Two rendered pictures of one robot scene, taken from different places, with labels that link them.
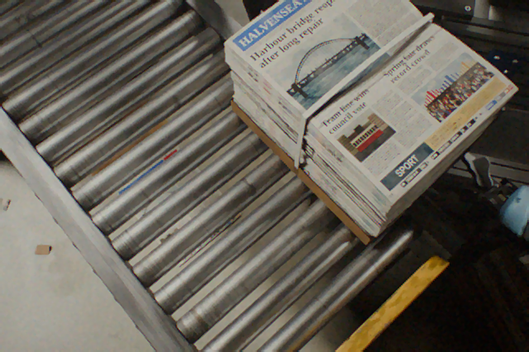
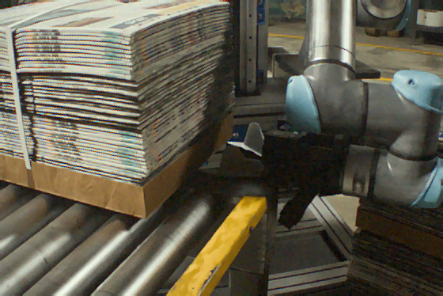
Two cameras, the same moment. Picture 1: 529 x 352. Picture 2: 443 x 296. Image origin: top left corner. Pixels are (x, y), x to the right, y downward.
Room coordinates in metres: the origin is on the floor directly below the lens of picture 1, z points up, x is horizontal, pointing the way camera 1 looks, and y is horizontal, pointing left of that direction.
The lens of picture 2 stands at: (-0.25, -0.05, 1.11)
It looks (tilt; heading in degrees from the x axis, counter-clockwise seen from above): 23 degrees down; 333
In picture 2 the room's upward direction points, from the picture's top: straight up
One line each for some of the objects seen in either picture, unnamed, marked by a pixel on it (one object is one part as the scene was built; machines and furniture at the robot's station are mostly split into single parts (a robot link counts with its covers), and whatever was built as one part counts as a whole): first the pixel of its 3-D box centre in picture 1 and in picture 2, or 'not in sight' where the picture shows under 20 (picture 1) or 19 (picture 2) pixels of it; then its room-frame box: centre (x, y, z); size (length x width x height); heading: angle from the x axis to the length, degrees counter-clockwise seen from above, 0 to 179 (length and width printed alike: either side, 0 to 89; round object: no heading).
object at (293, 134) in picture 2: (506, 217); (304, 158); (0.28, -0.45, 0.81); 0.12 x 0.08 x 0.09; 42
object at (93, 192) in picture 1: (171, 134); not in sight; (0.47, 0.19, 0.77); 0.47 x 0.05 x 0.05; 132
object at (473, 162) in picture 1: (480, 165); (252, 139); (0.39, -0.42, 0.81); 0.09 x 0.03 x 0.06; 15
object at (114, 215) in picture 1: (191, 156); not in sight; (0.42, 0.14, 0.77); 0.47 x 0.05 x 0.05; 132
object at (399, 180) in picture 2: not in sight; (407, 177); (0.17, -0.55, 0.81); 0.11 x 0.08 x 0.09; 42
